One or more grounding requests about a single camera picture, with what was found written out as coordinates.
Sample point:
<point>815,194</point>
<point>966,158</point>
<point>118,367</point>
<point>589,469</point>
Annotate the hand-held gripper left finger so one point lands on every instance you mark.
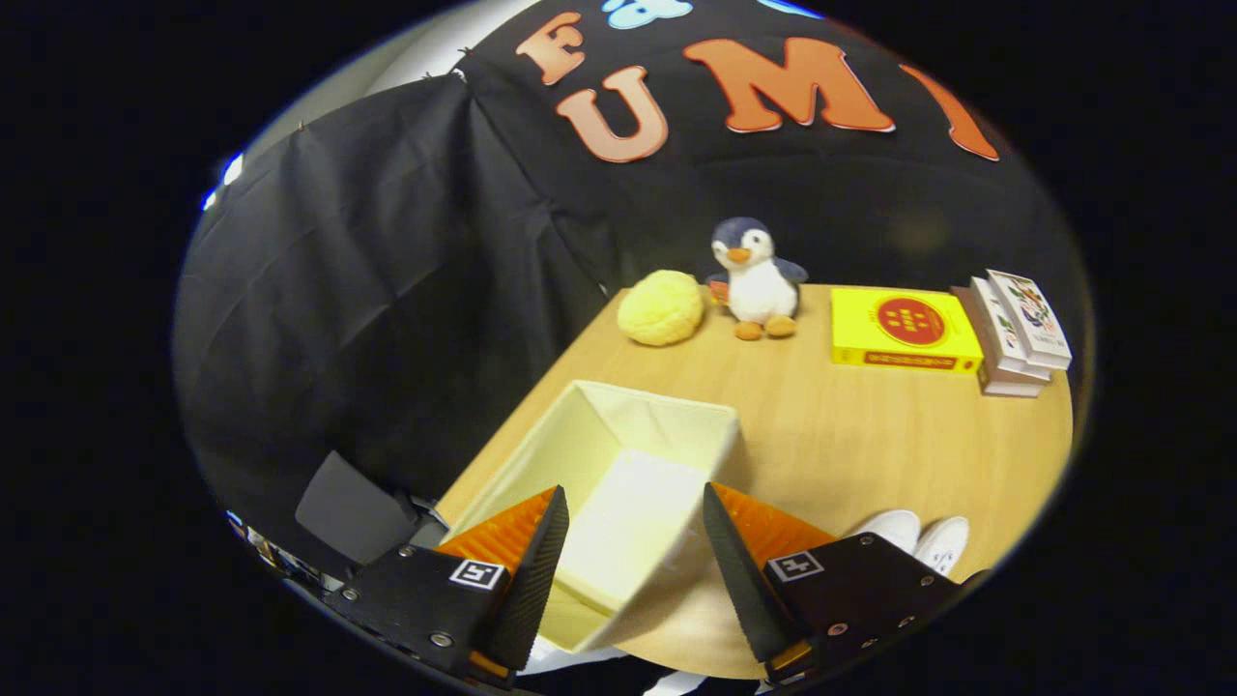
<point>536,580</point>

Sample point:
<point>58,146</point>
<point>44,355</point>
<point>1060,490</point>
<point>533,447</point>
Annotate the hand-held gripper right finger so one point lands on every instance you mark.
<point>744,580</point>

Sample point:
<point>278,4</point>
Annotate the cream fabric storage box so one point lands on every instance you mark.
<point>628,503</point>

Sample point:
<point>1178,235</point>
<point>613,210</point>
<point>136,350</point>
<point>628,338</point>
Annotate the white canvas shoe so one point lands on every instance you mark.
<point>945,543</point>
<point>891,527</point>

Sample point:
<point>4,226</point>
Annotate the dark grey chair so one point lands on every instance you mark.
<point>353,507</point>

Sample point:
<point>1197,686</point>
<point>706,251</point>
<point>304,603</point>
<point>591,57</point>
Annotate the yellow round plush bun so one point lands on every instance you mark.
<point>660,307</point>

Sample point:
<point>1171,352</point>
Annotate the penguin plush toy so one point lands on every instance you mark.
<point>759,285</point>

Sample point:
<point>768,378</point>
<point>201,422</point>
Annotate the yellow book with red circle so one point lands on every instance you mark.
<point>904,324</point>

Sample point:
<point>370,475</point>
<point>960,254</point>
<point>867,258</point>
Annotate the black backdrop cloth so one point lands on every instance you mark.
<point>387,290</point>

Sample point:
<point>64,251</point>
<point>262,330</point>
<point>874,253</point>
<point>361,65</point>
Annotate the white book with colourful cover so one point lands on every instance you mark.
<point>1032,314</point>

